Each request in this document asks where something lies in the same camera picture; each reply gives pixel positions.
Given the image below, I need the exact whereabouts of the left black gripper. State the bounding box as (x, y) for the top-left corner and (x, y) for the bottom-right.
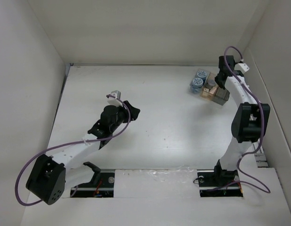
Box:
(110, 101), (139, 133)

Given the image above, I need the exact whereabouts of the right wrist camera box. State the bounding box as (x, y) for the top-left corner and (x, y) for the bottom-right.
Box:
(236, 62), (250, 74)

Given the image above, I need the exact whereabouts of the purple cable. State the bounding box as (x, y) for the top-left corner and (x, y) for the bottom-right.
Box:
(14, 93), (131, 207)
(224, 46), (271, 194)

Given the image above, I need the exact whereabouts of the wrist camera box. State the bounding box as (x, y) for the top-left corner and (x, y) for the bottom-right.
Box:
(236, 62), (250, 74)
(106, 90), (122, 106)

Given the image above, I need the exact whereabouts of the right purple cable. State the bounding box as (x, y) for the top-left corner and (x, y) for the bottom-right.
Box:
(224, 46), (271, 194)

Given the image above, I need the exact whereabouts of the grey plastic container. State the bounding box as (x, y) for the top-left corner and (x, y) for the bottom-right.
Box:
(212, 88), (230, 105)

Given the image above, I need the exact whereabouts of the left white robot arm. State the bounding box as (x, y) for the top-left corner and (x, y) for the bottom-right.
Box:
(26, 101), (140, 205)

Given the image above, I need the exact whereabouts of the clear plastic container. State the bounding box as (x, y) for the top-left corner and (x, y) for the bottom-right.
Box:
(190, 69), (210, 93)

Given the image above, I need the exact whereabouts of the blue tape roll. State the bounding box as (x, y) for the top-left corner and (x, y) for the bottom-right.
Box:
(190, 77), (204, 89)
(196, 70), (208, 80)

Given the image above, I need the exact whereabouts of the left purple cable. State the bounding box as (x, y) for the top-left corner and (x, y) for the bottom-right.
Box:
(14, 93), (131, 207)

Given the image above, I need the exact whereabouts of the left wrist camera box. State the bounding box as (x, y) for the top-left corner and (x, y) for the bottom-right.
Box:
(106, 90), (122, 106)

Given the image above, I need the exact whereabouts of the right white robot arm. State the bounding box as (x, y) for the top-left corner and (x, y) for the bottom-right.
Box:
(212, 56), (270, 187)

